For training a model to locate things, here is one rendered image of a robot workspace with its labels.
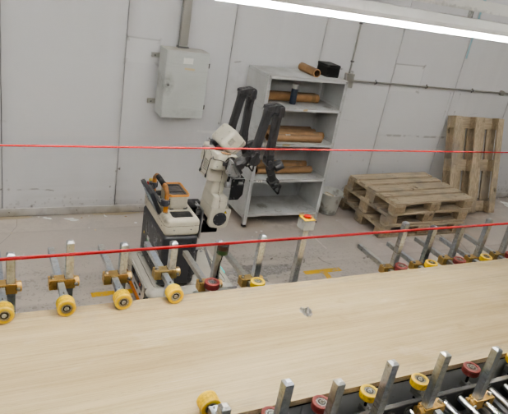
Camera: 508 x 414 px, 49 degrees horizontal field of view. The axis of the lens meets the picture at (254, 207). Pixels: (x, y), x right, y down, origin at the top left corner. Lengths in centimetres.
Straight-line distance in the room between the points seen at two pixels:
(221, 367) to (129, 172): 339
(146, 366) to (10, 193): 332
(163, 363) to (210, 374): 20
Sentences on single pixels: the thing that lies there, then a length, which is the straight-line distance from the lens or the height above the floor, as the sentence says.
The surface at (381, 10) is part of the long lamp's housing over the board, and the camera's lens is 246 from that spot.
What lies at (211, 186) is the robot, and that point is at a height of 96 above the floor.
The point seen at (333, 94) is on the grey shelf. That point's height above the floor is 136.
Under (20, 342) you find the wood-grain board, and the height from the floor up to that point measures 90.
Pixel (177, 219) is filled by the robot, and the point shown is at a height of 81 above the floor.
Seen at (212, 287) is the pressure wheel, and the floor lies 90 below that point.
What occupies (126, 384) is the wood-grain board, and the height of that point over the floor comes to 90.
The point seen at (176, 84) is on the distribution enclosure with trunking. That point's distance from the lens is 511.
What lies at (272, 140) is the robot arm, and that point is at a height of 137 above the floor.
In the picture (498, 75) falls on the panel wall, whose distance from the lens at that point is 775.
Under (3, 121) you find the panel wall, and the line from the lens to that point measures 519.
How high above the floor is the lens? 244
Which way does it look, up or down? 23 degrees down
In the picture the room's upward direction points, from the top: 10 degrees clockwise
